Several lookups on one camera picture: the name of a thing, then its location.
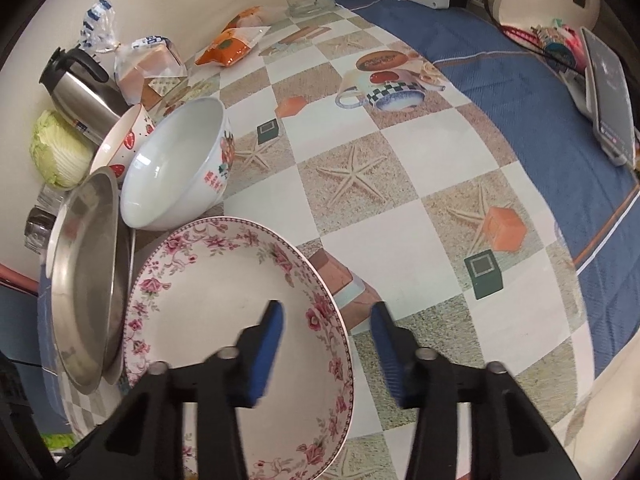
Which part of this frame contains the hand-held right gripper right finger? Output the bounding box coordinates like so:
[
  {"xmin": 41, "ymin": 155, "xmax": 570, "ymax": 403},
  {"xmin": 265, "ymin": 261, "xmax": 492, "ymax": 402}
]
[{"xmin": 370, "ymin": 301, "xmax": 583, "ymax": 480}]

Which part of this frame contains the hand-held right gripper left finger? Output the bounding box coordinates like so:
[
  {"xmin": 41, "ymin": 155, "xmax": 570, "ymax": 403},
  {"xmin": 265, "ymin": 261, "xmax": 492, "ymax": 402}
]
[{"xmin": 75, "ymin": 300, "xmax": 286, "ymax": 480}]

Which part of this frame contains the pink floral plate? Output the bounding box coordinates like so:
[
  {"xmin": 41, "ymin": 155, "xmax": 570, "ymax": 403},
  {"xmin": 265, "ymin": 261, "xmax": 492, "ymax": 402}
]
[{"xmin": 122, "ymin": 216, "xmax": 355, "ymax": 480}]

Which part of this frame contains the stainless steel basin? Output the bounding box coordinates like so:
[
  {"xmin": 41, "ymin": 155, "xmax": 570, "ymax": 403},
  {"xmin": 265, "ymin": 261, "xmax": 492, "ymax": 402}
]
[{"xmin": 50, "ymin": 167, "xmax": 133, "ymax": 395}]

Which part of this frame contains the large white bowl red print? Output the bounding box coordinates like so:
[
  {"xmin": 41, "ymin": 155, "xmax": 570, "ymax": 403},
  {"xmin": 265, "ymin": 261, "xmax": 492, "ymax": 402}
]
[{"xmin": 120, "ymin": 97, "xmax": 236, "ymax": 231}]

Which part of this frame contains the checkered printed tablecloth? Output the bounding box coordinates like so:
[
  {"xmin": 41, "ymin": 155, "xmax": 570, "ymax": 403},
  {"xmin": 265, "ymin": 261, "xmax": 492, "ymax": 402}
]
[{"xmin": 37, "ymin": 0, "xmax": 640, "ymax": 480}]

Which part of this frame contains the drinking glass dark base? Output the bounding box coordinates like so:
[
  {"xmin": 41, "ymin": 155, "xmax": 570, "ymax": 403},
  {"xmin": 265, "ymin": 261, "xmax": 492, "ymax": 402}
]
[{"xmin": 25, "ymin": 205, "xmax": 58, "ymax": 253}]

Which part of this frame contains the small strawberry print bowl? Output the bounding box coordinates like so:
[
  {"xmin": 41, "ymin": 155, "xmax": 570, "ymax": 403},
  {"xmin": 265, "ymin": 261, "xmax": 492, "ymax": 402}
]
[{"xmin": 90, "ymin": 104, "xmax": 156, "ymax": 183}]

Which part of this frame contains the red wooden board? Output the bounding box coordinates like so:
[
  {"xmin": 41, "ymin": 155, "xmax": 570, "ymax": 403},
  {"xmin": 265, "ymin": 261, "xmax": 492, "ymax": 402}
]
[{"xmin": 0, "ymin": 260, "xmax": 41, "ymax": 297}]

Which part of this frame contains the clear drinking glass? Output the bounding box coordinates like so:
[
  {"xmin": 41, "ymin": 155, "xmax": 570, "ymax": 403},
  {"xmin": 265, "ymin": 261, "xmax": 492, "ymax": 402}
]
[{"xmin": 39, "ymin": 185, "xmax": 68, "ymax": 211}]

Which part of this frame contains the napa cabbage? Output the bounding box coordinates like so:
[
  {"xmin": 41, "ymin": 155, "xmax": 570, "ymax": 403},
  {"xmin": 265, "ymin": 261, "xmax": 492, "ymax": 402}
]
[{"xmin": 29, "ymin": 110, "xmax": 96, "ymax": 190}]

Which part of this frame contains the orange snack packet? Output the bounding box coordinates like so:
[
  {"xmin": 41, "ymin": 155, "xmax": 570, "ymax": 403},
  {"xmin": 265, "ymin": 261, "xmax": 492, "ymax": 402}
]
[
  {"xmin": 195, "ymin": 25, "xmax": 271, "ymax": 67},
  {"xmin": 222, "ymin": 6, "xmax": 271, "ymax": 31}
]

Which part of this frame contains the stainless steel thermos jug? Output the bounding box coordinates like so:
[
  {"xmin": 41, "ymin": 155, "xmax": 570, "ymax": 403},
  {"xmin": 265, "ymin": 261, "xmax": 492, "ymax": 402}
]
[{"xmin": 39, "ymin": 47, "xmax": 132, "ymax": 146}]

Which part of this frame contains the bagged sliced bread loaf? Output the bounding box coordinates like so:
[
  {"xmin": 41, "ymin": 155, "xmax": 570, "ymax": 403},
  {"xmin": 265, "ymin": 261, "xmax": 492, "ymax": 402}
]
[{"xmin": 80, "ymin": 0, "xmax": 188, "ymax": 106}]

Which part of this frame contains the induction cooker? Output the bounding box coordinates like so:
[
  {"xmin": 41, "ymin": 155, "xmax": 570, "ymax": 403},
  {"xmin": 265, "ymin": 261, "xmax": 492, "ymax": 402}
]
[{"xmin": 580, "ymin": 26, "xmax": 640, "ymax": 168}]

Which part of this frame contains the colourful patterned bag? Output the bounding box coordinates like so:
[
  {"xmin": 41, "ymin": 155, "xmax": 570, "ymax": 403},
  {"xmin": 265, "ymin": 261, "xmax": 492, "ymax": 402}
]
[{"xmin": 502, "ymin": 19, "xmax": 588, "ymax": 73}]

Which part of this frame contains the black cable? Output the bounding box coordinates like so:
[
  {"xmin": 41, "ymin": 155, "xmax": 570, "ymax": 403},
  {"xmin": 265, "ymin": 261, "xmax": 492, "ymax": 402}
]
[{"xmin": 450, "ymin": 0, "xmax": 581, "ymax": 71}]

